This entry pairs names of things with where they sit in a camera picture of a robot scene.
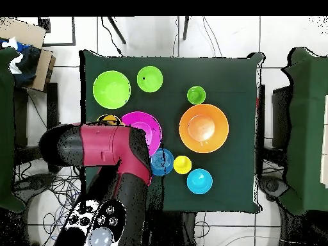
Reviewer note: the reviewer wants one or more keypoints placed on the ridged yellow cup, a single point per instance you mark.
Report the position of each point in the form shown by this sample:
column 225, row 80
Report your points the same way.
column 109, row 120

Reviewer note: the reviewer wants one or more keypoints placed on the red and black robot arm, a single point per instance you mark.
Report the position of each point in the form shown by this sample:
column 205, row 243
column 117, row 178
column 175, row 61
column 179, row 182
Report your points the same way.
column 102, row 146

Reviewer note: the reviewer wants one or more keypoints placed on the large pink bowl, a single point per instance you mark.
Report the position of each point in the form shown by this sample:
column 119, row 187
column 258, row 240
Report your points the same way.
column 148, row 123

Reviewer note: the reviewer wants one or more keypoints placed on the dark blue bowl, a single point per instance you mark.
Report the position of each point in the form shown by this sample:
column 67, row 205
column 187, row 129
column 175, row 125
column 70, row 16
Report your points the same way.
column 166, row 162

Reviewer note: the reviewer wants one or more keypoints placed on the smooth yellow cup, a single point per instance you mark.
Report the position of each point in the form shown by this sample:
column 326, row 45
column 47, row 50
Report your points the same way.
column 182, row 164

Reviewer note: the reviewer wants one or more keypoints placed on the large orange bowl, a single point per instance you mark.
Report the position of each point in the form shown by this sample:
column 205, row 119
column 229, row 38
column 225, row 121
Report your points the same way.
column 204, row 128

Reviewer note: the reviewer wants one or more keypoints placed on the ridged green cup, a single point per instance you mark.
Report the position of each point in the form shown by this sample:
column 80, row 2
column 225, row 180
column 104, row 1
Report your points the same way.
column 196, row 95

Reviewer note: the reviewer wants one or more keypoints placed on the small light blue bowl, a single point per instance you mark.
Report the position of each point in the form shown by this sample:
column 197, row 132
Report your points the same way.
column 199, row 181

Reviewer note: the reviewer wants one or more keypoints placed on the small green bowl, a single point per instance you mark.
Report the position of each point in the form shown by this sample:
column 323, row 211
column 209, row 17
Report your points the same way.
column 150, row 79

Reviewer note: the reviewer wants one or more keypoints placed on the large green bowl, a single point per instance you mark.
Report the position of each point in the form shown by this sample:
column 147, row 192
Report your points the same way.
column 111, row 89

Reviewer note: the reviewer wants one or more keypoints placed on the dark green tablecloth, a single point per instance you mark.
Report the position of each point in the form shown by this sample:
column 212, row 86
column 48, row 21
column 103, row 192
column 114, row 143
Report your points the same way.
column 230, row 77
column 305, row 128
column 6, row 128

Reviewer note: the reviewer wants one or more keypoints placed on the black tripod leg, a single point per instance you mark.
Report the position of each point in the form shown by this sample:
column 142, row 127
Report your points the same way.
column 185, row 28
column 116, row 30

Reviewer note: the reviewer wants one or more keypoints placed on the black stool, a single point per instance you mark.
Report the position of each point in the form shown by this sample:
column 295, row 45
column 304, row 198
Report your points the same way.
column 52, row 107

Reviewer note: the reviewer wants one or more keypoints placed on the black cabinet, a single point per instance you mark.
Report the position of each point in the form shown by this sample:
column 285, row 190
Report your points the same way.
column 280, row 115

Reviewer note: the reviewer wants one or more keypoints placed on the blue and black bag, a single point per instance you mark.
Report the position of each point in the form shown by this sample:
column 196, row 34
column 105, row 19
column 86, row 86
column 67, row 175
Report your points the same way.
column 28, row 66

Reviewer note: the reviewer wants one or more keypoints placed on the cardboard box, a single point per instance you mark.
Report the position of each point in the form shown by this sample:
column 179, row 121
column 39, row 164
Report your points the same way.
column 25, row 30

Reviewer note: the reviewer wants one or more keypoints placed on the black frame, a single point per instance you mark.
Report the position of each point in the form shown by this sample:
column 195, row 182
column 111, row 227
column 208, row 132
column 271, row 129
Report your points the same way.
column 73, row 30

